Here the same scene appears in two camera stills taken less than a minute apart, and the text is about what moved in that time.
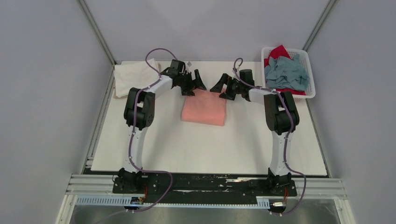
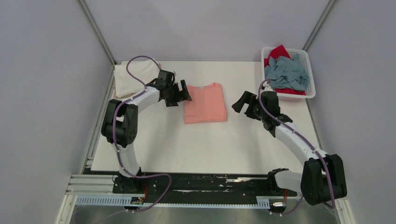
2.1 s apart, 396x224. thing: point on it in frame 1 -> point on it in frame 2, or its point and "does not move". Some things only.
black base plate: x=178 y=185 does not move
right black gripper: x=226 y=79 -> x=247 y=98
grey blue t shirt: x=286 y=73 does not move
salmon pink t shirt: x=206 y=107 does not move
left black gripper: x=193 y=84 -> x=184 y=94
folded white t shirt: x=135 y=74 does not move
